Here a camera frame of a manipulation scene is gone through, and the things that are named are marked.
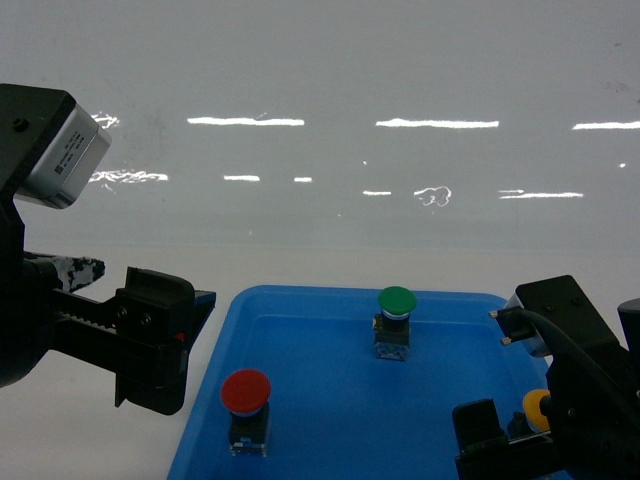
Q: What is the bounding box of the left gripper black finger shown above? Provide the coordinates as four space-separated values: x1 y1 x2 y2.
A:
184 290 217 345

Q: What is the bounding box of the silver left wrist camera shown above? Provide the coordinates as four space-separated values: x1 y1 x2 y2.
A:
17 104 111 209

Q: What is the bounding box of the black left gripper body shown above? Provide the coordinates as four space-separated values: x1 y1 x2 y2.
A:
1 209 195 415

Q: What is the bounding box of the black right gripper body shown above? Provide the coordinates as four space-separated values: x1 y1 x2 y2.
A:
455 349 639 479

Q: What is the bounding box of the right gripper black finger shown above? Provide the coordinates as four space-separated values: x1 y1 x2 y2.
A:
452 398 508 455

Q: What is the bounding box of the green mushroom push button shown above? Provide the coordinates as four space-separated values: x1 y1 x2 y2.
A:
373 286 417 361

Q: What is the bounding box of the blue plastic tray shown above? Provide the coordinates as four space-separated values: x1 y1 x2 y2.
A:
169 286 547 479

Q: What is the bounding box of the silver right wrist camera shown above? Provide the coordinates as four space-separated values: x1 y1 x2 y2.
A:
488 293 551 358

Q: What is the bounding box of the yellow mushroom push button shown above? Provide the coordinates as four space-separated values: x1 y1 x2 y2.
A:
507 389 550 439

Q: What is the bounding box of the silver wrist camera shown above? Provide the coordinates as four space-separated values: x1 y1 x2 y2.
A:
17 104 111 209
488 293 551 358

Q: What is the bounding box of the black camera cable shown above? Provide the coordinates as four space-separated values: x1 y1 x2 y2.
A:
519 307 640 431

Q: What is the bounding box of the left gripper black white-taped finger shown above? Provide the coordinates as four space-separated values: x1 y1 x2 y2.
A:
24 252 106 291

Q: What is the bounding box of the red mushroom push button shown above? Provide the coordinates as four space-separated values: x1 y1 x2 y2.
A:
220 368 271 457

